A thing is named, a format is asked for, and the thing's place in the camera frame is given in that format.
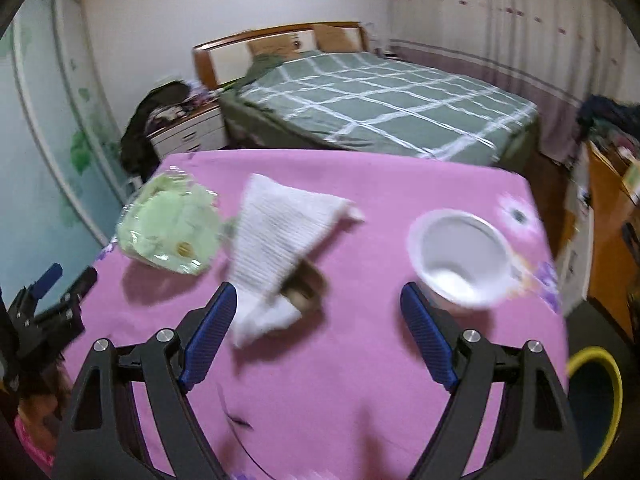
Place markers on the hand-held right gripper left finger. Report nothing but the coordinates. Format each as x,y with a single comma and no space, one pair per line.
210,325

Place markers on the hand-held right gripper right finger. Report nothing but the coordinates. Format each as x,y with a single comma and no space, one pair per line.
427,335

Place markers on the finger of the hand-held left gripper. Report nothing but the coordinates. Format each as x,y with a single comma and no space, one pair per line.
75,287
42,285

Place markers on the white foam net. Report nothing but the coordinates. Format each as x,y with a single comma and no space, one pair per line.
280,240

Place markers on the yellow rimmed trash bin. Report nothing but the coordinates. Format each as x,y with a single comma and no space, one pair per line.
612,395

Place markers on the pink floral tablecloth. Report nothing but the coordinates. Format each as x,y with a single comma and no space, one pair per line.
340,385

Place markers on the green packet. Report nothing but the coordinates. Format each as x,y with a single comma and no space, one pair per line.
167,225

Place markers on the sliding door wardrobe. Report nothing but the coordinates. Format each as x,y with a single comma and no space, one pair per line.
45,160

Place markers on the dark clothes pile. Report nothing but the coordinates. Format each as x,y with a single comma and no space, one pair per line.
142,130

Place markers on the white nightstand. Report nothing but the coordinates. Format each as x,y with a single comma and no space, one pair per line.
187,132

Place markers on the wooden cabinet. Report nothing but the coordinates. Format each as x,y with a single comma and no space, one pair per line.
607,230

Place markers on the bed with green checked cover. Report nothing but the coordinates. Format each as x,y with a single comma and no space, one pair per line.
380,100

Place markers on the wooden headboard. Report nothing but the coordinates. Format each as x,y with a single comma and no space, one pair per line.
225,60

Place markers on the mixed clothes heap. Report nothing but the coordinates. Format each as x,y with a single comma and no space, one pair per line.
607,120

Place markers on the brown pillow with face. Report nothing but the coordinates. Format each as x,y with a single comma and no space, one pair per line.
270,49

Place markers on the pink white curtain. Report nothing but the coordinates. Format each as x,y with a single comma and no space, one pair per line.
500,25

